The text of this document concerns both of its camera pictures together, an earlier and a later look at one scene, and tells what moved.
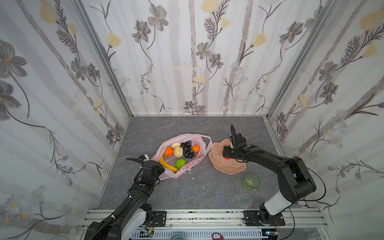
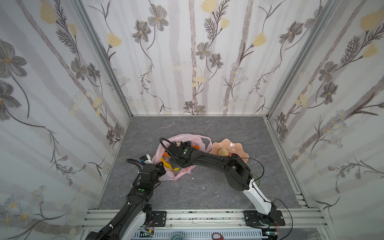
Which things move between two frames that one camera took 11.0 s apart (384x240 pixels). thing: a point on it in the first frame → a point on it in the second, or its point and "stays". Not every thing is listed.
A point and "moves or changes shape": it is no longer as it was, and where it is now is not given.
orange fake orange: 168,152 stays
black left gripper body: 158,167 stays
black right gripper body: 227,151 → 173,147
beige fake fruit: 178,152 moves or changes shape
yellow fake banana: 164,164 stays
